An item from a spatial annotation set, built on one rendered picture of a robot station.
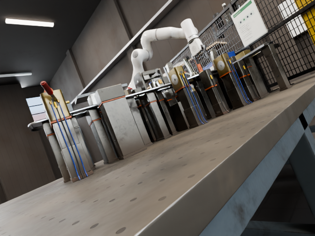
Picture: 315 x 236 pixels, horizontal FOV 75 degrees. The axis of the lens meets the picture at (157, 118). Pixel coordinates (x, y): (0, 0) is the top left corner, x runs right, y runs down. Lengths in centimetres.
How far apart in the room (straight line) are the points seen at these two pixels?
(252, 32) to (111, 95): 139
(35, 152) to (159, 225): 1012
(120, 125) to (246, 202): 69
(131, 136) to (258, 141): 68
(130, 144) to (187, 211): 76
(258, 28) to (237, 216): 175
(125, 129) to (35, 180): 929
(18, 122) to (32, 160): 170
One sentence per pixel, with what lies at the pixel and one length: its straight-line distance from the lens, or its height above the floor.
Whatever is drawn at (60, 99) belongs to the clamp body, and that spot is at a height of 102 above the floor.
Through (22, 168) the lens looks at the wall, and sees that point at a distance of 1011.
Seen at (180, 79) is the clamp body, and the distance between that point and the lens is 114.
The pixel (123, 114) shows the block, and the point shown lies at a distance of 96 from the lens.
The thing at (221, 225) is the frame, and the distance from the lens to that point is 31.
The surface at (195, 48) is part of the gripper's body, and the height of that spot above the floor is 121.
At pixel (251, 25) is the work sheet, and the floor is 127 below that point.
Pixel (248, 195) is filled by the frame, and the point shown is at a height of 61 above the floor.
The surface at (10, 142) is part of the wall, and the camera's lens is 1023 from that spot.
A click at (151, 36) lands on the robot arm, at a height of 147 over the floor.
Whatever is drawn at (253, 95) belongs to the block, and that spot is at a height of 74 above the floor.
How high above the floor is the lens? 76
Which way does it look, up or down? 3 degrees up
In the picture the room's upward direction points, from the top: 22 degrees counter-clockwise
